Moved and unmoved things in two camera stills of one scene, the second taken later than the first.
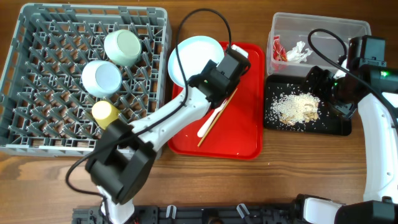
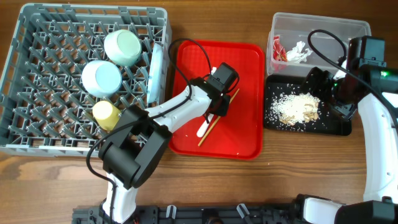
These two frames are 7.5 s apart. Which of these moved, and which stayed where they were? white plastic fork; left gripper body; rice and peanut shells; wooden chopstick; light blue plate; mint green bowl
Moved: light blue plate; left gripper body
Stayed: wooden chopstick; white plastic fork; rice and peanut shells; mint green bowl
